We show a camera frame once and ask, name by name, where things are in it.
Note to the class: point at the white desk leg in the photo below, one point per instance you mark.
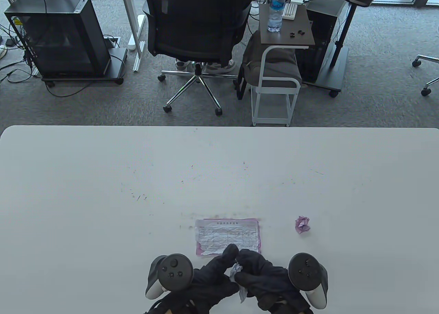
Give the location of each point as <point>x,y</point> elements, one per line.
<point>132,19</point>

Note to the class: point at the person's left hand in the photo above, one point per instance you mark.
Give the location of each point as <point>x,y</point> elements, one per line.
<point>209,286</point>

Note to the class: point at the pink paper invoice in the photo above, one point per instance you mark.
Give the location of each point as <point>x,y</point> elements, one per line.
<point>302,225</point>
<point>259,238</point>

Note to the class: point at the clear plastic water bottle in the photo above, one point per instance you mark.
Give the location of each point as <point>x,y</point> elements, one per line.
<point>276,10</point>

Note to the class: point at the black mesh office chair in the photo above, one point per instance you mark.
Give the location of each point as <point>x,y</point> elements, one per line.
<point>195,22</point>
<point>427,87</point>

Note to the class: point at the person's right hand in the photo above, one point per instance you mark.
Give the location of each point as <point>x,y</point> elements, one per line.
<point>267,283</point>

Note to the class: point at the black computer case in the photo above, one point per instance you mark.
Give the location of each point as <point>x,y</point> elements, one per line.
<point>61,36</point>

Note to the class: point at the brown side table white frame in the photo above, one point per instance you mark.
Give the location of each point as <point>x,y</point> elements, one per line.
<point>288,41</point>

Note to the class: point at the black computer tower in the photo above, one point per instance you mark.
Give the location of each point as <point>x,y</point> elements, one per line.
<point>322,60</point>

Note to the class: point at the floor socket box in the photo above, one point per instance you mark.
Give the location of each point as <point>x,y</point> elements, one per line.
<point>111,42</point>

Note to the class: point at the black standing desk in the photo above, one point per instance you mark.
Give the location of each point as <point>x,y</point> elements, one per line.
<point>343,36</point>

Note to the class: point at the grey bag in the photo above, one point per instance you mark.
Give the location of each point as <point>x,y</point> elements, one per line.
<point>277,70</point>

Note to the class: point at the white paper invoice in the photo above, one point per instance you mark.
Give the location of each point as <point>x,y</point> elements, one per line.
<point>236,271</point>
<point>226,235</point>

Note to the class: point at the white ribbed box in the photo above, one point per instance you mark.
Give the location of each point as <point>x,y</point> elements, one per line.
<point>290,11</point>

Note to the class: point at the black wheeled platform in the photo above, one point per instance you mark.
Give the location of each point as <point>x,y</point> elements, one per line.
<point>116,63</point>

